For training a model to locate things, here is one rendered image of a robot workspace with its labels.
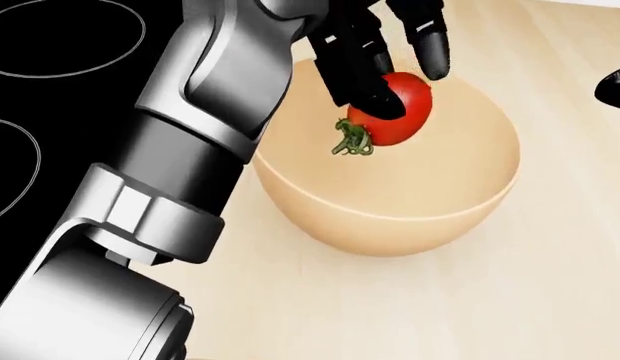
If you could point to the beige bowl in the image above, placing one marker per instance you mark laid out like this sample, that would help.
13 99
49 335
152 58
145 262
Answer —
390 195

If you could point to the black induction cooktop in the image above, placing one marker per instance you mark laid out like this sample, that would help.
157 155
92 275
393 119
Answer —
65 93

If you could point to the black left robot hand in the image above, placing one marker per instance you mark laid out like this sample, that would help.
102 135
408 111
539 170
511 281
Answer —
357 45

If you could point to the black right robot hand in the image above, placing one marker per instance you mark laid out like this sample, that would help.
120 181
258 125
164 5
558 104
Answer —
615 88

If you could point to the red tomato with green stem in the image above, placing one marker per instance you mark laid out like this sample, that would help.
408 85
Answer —
407 112

